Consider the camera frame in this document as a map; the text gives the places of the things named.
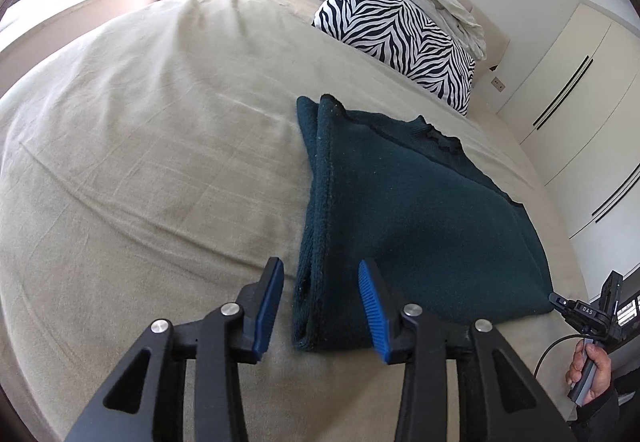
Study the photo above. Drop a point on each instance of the person's right hand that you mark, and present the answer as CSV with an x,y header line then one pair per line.
x,y
602,367

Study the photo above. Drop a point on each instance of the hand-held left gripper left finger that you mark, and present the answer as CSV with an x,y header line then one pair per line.
x,y
265,317

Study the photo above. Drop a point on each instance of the zebra print pillow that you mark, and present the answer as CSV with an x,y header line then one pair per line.
x,y
400,32

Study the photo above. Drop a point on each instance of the dark teal knit sweater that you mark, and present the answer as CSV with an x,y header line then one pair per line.
x,y
425,222

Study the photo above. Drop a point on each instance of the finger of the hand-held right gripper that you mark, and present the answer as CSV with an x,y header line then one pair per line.
x,y
585,317

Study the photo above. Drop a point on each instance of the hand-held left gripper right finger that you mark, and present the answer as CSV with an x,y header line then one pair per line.
x,y
377,312

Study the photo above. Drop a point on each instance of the bed with beige sheet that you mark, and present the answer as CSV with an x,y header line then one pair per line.
x,y
125,147

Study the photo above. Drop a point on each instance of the wall socket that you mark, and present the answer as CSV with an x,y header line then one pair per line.
x,y
498,83

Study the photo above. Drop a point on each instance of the person's right forearm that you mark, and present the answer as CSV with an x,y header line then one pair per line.
x,y
612,417

